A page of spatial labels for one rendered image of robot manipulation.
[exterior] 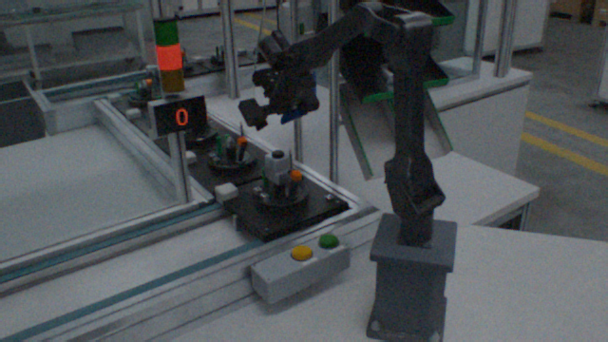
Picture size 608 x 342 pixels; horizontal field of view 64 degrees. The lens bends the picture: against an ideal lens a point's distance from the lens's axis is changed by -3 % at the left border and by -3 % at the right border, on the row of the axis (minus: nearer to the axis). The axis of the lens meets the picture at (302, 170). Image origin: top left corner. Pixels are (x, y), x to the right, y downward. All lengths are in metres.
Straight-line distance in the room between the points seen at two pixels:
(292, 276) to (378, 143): 0.48
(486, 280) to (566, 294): 0.17
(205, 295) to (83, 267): 0.32
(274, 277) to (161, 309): 0.22
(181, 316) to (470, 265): 0.66
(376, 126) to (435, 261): 0.56
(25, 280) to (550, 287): 1.14
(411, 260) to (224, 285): 0.39
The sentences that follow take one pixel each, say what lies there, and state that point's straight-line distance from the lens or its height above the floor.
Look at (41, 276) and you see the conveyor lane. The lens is 1.22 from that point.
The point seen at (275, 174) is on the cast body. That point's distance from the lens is 1.19.
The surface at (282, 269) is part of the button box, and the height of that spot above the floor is 0.96.
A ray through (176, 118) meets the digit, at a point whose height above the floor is 1.20.
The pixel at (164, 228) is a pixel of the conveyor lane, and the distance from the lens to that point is 1.25.
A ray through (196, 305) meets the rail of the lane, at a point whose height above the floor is 0.92.
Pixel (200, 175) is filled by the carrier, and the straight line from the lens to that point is 1.41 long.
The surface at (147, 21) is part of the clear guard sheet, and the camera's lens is 1.16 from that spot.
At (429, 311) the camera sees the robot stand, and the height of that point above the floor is 0.94.
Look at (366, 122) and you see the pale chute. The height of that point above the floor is 1.10.
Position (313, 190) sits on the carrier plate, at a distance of 1.29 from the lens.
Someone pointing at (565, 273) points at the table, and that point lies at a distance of 1.30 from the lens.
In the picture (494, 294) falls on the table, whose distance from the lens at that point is 1.18.
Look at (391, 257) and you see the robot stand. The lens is 0.90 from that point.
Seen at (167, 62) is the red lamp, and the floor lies 1.33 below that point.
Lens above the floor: 1.59
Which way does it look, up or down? 26 degrees down
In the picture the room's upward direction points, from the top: 2 degrees counter-clockwise
